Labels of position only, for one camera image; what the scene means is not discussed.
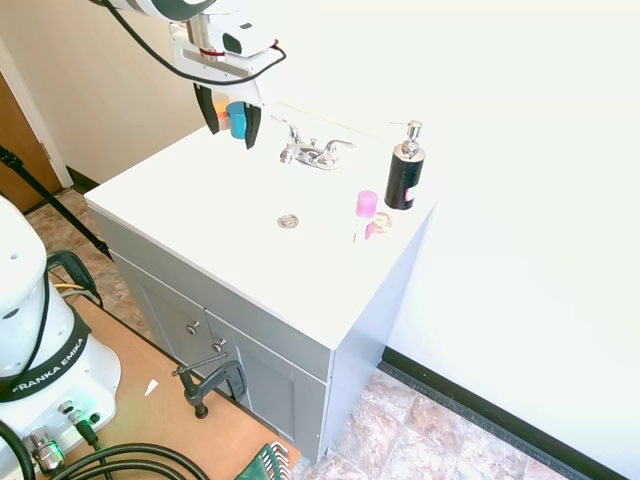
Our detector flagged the brown wooden door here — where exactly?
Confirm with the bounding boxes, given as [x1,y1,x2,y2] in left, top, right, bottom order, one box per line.
[0,68,64,215]

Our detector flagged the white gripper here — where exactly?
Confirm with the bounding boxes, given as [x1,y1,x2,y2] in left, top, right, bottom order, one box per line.
[170,41,264,151]

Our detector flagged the thick black cable bundle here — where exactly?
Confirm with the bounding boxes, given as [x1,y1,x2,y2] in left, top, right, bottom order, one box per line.
[0,418,244,480]

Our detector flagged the chrome sink faucet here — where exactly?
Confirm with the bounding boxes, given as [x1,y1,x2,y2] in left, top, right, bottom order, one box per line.
[278,138,342,172]

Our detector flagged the small pink round jar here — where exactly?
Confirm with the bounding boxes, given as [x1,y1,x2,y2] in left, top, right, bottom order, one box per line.
[367,211,394,241]

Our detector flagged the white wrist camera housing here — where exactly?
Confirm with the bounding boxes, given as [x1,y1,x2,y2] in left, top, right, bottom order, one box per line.
[206,13,275,65]

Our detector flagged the white door frame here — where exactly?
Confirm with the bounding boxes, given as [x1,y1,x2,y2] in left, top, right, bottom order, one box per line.
[0,33,77,190]

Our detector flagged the grey vanity cabinet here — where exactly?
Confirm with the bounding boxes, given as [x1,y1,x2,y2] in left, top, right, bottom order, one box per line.
[92,202,436,465]

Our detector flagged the long black baseboard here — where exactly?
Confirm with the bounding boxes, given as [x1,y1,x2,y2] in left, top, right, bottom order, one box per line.
[378,346,632,480]

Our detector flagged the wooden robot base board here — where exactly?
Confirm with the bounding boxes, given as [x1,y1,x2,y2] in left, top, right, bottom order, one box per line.
[0,292,302,480]

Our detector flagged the black chrome soap dispenser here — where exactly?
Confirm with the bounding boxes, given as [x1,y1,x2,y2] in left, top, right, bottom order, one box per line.
[383,119,427,212]

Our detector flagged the blue plastic cup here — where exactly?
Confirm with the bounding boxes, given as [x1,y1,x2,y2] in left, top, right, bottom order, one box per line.
[225,101,249,140]

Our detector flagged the yellow cable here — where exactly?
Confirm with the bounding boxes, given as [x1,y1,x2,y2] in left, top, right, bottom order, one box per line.
[48,281,97,303]

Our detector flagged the chrome faucet lever handle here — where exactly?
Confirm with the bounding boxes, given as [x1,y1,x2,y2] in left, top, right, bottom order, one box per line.
[271,115,302,145]
[322,139,357,159]

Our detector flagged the green hex key set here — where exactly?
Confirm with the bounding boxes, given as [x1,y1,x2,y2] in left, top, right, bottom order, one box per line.
[238,441,292,480]

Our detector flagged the short black baseboard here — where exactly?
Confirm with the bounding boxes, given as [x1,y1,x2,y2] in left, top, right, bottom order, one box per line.
[64,166,102,195]

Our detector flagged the black tripod leg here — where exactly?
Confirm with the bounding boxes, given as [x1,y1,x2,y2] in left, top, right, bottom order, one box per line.
[0,144,112,262]

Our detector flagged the pink capped white bottle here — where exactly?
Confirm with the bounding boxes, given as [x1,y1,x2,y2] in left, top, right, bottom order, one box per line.
[351,189,379,246]

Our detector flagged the white sink countertop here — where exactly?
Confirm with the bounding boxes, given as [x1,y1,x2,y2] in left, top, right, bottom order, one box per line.
[83,101,440,351]

